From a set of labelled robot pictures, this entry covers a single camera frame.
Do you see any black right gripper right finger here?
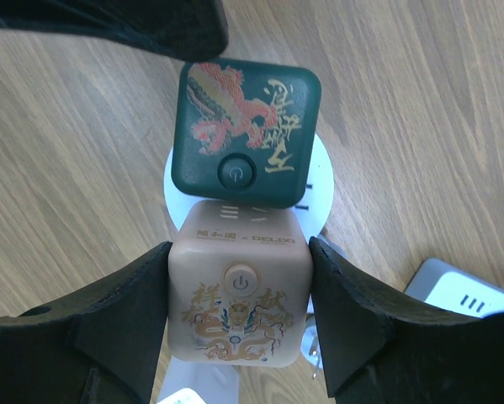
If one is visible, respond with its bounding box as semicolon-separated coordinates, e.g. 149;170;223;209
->
309;238;504;403

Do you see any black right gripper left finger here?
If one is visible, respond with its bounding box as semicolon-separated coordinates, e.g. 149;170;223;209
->
0;242;171;403

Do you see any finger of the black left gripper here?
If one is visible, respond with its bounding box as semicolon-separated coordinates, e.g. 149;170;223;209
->
0;0;229;61

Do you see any dark green cube socket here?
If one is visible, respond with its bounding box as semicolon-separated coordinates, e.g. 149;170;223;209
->
171;58;321;209

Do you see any tan cube socket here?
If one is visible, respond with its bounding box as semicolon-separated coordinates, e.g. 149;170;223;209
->
167;200;313;368

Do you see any round light blue power socket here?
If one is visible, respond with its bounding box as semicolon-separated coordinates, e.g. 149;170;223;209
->
162;134;335;240

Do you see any white-blue power strip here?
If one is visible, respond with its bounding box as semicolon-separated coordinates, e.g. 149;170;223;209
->
157;258;504;403

